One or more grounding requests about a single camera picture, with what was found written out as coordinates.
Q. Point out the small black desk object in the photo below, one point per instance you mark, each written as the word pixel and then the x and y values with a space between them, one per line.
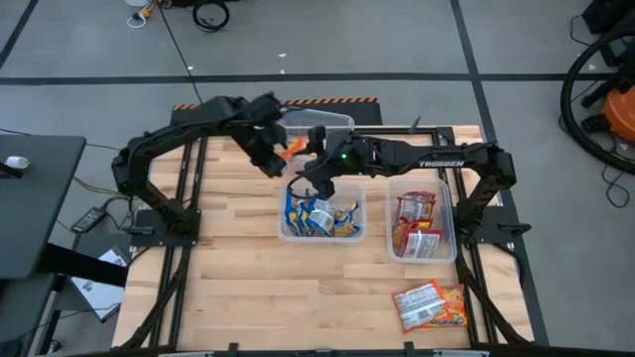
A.
pixel 10 171

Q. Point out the black desk foot bar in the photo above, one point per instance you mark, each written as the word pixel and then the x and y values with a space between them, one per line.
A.
pixel 84 265

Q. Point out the black power adapter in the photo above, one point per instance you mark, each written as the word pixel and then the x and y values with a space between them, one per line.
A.
pixel 88 219

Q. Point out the black hazard-striped floor mat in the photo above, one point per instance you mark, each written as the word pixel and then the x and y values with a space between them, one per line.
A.
pixel 367 114

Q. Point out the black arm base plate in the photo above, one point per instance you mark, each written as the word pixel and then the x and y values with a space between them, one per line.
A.
pixel 511 229
pixel 149 234

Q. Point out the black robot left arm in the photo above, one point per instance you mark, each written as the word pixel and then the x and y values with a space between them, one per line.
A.
pixel 173 130

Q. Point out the white paper booklet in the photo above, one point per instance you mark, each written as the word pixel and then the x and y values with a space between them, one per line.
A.
pixel 99 292

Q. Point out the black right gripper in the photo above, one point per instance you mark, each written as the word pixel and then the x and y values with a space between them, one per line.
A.
pixel 342 156

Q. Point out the black metal table frame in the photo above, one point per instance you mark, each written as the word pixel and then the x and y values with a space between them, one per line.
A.
pixel 426 131

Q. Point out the orange shop vacuum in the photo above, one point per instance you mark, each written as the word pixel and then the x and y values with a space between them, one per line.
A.
pixel 622 114

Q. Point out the black desk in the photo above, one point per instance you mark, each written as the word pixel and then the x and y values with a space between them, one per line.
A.
pixel 39 208

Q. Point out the small white cylinder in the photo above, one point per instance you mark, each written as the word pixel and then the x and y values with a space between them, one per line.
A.
pixel 17 162

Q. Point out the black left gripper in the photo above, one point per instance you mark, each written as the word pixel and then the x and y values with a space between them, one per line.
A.
pixel 263 129

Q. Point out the black equipment case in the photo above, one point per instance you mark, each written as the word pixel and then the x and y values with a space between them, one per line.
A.
pixel 610 15

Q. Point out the clear plastic storage bin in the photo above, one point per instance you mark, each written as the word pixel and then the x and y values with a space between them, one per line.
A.
pixel 327 119
pixel 354 191
pixel 446 198

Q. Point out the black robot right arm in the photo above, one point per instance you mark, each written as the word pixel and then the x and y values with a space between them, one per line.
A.
pixel 446 159

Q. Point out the orange Maruchan ramen pack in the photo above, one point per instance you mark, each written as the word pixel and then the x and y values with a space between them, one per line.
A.
pixel 456 302
pixel 419 306
pixel 296 148

